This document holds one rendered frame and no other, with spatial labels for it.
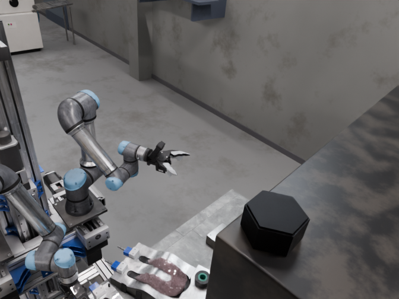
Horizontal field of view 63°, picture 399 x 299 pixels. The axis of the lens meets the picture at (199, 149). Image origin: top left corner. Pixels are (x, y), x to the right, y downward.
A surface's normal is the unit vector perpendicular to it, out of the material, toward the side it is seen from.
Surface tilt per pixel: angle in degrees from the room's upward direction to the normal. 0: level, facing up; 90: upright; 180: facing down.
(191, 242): 0
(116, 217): 0
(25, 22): 90
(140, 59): 90
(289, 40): 90
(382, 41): 90
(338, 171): 0
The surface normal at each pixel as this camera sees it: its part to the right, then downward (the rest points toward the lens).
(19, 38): 0.67, 0.47
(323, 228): 0.08, -0.82
